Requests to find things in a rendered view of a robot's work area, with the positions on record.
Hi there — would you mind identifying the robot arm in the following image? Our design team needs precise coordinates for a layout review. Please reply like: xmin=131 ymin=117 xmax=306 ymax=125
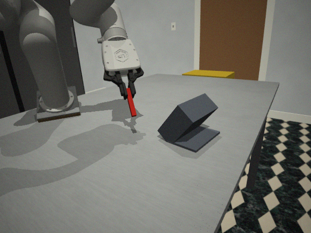
xmin=0 ymin=0 xmax=128 ymax=113

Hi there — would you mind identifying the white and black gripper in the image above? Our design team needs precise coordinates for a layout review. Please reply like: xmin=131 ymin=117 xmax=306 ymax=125
xmin=102 ymin=35 xmax=144 ymax=100

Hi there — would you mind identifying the red rectangular peg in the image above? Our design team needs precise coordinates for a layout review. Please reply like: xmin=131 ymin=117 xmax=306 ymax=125
xmin=126 ymin=88 xmax=137 ymax=117

